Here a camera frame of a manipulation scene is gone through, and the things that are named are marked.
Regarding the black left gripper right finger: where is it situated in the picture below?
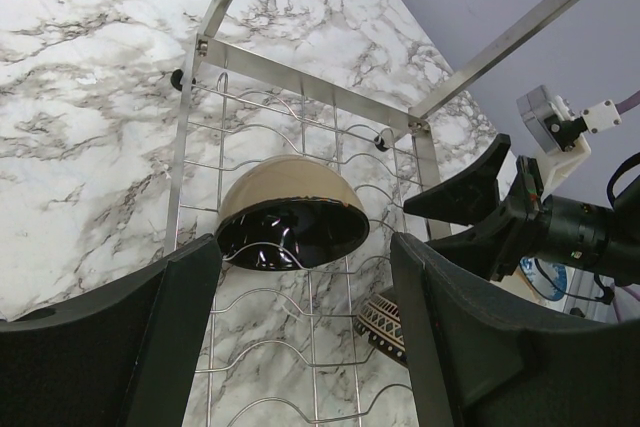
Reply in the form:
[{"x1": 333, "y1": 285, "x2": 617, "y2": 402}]
[{"x1": 390, "y1": 233, "x2": 639, "y2": 426}]

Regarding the black bowl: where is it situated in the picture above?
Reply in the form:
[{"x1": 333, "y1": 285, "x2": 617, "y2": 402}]
[{"x1": 215, "y1": 155, "x2": 370, "y2": 271}]

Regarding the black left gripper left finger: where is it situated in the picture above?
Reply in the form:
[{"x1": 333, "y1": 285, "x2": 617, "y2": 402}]
[{"x1": 1, "y1": 234, "x2": 222, "y2": 426}]

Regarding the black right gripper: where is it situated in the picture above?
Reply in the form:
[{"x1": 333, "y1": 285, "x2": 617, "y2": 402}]
[{"x1": 403, "y1": 133, "x2": 639, "y2": 286}]

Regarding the dark patterned cream-inside bowl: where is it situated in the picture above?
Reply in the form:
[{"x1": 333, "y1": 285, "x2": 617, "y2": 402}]
[{"x1": 354, "y1": 287, "x2": 407, "y2": 367}]

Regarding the blue and white bowl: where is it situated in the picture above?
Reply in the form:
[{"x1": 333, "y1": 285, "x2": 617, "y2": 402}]
[{"x1": 532, "y1": 259, "x2": 568, "y2": 301}]

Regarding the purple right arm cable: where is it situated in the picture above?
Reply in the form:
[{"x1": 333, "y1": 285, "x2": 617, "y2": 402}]
[{"x1": 610, "y1": 87, "x2": 640, "y2": 118}]

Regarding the steel wire dish rack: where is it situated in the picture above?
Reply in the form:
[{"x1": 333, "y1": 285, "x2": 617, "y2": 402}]
[{"x1": 165, "y1": 0, "x2": 640, "y2": 427}]

